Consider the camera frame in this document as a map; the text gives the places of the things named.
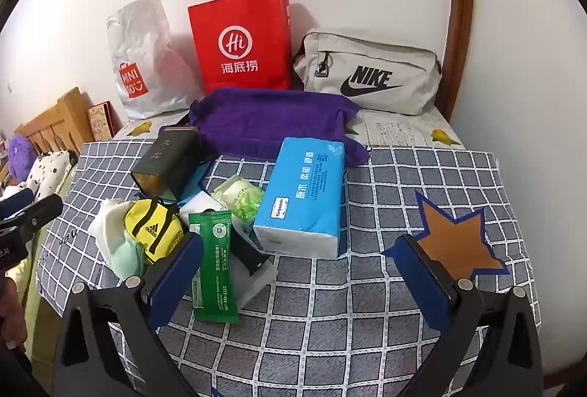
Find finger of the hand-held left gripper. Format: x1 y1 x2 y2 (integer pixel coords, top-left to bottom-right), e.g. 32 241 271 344
0 188 36 214
0 194 64 237

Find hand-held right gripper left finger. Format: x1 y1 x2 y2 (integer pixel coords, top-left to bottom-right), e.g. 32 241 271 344
50 233 205 397

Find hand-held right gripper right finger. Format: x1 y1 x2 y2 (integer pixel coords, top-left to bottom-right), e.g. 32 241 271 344
394 234 544 397

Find green sachet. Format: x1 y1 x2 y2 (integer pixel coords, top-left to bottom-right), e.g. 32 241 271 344
188 209 240 324

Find mint green cloth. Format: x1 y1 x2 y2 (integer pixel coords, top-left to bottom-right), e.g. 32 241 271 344
107 239 147 283

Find yellow mini bag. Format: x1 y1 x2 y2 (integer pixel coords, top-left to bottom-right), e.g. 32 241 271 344
124 198 185 266

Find white glove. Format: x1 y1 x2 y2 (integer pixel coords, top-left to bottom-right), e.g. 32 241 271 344
87 198 138 265

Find green pocket tissue packet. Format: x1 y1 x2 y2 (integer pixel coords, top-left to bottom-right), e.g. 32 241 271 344
211 174 266 226

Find person's left hand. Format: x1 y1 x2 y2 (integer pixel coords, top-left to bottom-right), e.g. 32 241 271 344
0 275 27 348

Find white dotted pillow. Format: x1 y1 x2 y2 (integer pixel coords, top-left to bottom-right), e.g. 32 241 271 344
18 150 79 201

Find purple plush toy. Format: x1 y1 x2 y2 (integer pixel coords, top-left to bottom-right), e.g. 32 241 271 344
7 133 37 182

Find black rectangular case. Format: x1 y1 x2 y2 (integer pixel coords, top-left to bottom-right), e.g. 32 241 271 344
229 223 271 276

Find blue booklet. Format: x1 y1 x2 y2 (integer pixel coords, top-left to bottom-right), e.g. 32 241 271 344
176 161 214 205

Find wooden bed headboard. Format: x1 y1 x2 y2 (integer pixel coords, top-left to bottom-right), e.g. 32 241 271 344
14 88 95 159

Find patterned red box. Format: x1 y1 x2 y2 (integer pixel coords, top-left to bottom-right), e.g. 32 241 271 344
87 101 121 141

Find dark tin box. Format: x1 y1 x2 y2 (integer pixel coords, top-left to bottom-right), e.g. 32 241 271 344
131 126 205 202

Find grey checked blanket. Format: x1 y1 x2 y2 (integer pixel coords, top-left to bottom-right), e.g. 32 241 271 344
36 140 539 397

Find blue tissue pack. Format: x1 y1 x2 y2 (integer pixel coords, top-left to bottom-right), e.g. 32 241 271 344
252 137 346 260

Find purple towel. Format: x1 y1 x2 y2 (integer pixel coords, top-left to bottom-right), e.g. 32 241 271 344
186 88 371 169

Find white plastic shopping bag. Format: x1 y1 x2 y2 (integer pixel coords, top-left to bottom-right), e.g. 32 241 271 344
107 0 207 120

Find grey waist bag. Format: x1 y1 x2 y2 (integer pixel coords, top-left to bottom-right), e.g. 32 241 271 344
292 28 445 117

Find red paper shopping bag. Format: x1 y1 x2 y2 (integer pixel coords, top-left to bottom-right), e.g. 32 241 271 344
187 0 294 95

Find brown wooden door frame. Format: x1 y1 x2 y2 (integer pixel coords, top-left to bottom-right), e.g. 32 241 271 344
442 0 475 123

